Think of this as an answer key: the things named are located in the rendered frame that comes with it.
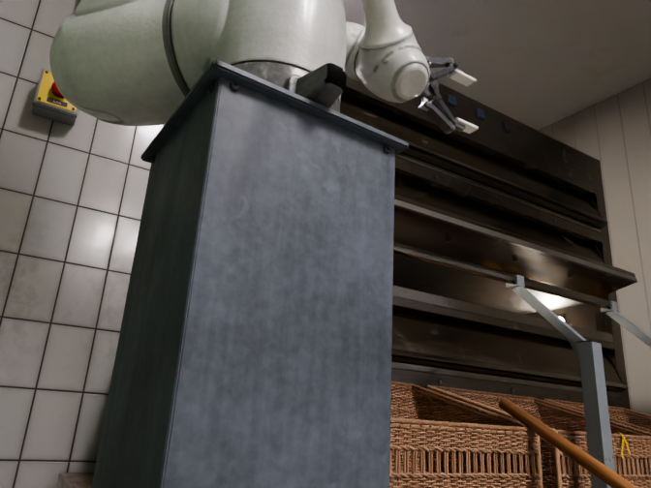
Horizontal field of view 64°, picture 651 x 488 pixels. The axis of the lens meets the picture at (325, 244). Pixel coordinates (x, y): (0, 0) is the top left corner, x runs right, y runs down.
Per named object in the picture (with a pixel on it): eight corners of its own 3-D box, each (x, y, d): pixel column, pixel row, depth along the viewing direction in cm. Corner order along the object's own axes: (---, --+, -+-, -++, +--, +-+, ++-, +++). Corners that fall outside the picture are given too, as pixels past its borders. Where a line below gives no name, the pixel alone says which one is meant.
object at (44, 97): (30, 114, 133) (40, 80, 136) (74, 127, 138) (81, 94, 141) (32, 101, 127) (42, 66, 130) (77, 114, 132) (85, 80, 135)
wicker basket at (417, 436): (248, 472, 137) (259, 365, 146) (412, 473, 165) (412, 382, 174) (358, 502, 98) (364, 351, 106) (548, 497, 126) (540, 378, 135)
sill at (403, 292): (247, 270, 160) (248, 258, 161) (601, 344, 246) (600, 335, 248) (255, 266, 155) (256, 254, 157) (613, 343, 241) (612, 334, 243)
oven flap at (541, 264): (287, 169, 152) (257, 204, 166) (637, 282, 237) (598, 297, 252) (287, 163, 153) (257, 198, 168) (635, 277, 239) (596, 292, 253)
